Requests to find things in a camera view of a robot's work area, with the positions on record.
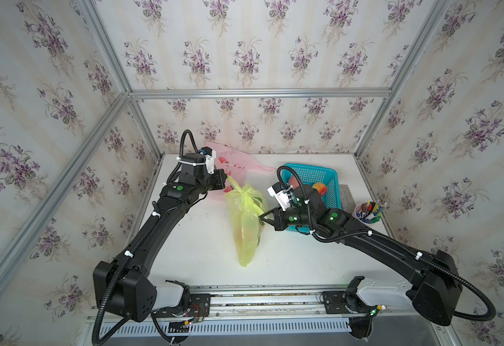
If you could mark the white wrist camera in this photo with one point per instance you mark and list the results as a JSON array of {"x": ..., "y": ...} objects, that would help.
[
  {"x": 210, "y": 156},
  {"x": 283, "y": 194}
]

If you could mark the yellow-green plastic bag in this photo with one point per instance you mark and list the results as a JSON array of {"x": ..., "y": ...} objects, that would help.
[{"x": 245, "y": 205}]

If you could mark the red-yellow wrinkled peach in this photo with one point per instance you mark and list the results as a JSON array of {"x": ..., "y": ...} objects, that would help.
[{"x": 320, "y": 188}]

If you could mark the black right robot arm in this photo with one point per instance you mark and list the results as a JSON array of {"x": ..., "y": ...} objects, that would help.
[{"x": 435, "y": 283}]

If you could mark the pink plastic bag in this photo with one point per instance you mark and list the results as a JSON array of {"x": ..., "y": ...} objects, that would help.
[{"x": 244, "y": 168}]

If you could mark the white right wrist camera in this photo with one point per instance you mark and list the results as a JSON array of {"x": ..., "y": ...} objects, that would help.
[{"x": 283, "y": 194}]

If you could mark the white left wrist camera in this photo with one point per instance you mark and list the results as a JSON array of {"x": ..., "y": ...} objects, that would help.
[{"x": 210, "y": 156}]

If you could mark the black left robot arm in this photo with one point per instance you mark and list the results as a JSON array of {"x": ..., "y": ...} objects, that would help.
[{"x": 122, "y": 288}]

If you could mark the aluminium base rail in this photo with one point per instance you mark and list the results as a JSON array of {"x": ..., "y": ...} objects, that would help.
[{"x": 279, "y": 310}]

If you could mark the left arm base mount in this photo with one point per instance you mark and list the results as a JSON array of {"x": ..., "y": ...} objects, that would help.
[{"x": 174, "y": 323}]

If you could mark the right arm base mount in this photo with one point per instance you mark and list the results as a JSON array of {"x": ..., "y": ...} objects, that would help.
[{"x": 348, "y": 302}]

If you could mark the cup of coloured pens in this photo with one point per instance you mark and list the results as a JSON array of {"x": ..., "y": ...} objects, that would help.
[{"x": 369, "y": 212}]

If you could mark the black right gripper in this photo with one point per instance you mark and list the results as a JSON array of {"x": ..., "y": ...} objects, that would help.
[{"x": 279, "y": 218}]

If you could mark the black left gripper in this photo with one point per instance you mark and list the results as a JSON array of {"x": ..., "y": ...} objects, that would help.
[{"x": 218, "y": 175}]

